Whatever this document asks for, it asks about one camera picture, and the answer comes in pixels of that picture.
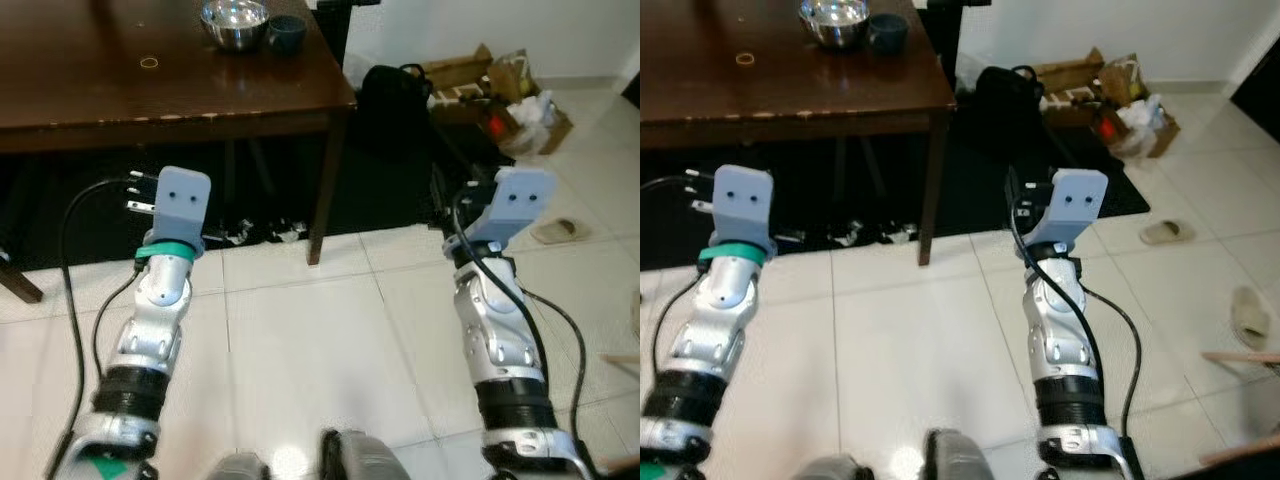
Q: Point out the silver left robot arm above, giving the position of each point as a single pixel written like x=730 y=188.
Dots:
x=722 y=300
x=160 y=300

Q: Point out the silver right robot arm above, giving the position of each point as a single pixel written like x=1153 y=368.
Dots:
x=1058 y=320
x=495 y=320

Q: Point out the black floor rug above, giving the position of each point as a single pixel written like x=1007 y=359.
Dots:
x=975 y=190
x=395 y=190

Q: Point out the red item in box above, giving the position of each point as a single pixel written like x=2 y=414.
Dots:
x=497 y=123
x=1106 y=127

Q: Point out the beige slipper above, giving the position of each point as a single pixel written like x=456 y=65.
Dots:
x=558 y=231
x=1252 y=318
x=1167 y=233

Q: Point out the white plastic bag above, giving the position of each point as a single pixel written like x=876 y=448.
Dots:
x=533 y=108
x=1142 y=112

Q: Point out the black backpack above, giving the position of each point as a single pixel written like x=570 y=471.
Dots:
x=392 y=105
x=1008 y=98

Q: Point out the dark brown wooden table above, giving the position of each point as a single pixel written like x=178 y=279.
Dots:
x=720 y=90
x=120 y=95

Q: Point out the open brown cardboard box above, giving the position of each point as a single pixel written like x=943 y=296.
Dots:
x=1066 y=72
x=452 y=72

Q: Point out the brown wooden chair leg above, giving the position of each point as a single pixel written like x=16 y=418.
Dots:
x=18 y=280

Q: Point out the black stand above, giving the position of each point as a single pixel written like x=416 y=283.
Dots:
x=345 y=25
x=945 y=25

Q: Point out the shiny steel mixing bowl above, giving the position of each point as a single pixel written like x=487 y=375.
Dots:
x=833 y=22
x=235 y=25

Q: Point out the small dark ceramic bowl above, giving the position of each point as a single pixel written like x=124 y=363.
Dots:
x=287 y=35
x=887 y=33

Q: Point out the grey right robot leg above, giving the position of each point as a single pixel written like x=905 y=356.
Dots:
x=965 y=458
x=360 y=458

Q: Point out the grey robot leg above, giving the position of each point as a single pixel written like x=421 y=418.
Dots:
x=360 y=458
x=965 y=458
x=838 y=469
x=238 y=468

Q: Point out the light wooden bar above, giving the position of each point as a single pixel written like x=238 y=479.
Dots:
x=1240 y=357

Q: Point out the grey left robot leg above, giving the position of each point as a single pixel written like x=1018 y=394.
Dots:
x=238 y=468
x=838 y=469

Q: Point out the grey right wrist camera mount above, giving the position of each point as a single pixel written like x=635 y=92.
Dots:
x=515 y=205
x=1070 y=205

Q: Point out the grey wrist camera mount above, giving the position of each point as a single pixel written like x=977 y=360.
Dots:
x=1070 y=205
x=180 y=205
x=515 y=205
x=745 y=205

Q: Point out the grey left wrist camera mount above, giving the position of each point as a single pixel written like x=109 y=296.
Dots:
x=745 y=205
x=180 y=205

